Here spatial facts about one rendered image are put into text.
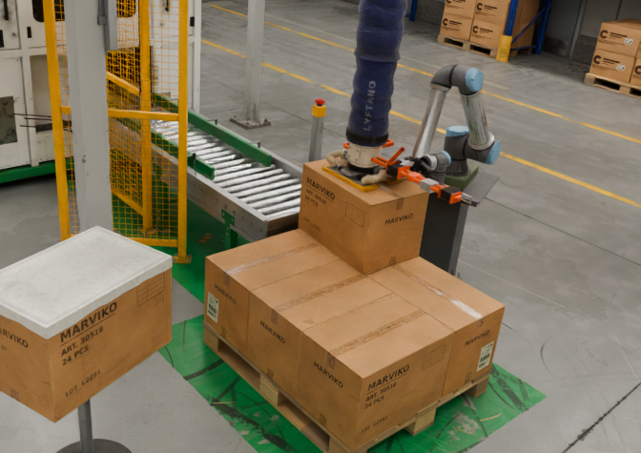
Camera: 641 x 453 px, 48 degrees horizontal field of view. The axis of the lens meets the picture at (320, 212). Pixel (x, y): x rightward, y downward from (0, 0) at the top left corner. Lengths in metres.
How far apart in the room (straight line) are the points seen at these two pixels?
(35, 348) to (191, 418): 1.23
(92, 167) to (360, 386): 2.00
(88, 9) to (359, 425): 2.43
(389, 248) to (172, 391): 1.33
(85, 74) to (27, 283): 1.58
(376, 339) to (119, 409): 1.29
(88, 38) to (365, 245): 1.78
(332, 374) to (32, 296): 1.30
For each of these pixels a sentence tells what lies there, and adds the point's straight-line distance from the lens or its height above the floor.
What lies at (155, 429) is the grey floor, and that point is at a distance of 3.57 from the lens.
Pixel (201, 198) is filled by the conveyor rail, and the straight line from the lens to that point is 4.60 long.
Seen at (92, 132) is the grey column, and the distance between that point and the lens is 4.10.
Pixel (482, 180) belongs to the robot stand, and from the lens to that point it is 4.60.
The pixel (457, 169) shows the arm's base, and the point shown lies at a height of 0.85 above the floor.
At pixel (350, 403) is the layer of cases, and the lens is 3.16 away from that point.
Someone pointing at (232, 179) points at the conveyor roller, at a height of 0.55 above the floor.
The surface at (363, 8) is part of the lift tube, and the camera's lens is 3.57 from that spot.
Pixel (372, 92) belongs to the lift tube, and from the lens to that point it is 3.63.
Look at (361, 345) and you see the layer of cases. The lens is 3.21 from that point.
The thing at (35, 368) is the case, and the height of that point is 0.82.
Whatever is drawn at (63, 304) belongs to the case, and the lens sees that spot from 2.58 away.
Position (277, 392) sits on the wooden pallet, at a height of 0.10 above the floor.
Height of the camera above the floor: 2.41
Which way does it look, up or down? 26 degrees down
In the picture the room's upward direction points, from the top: 6 degrees clockwise
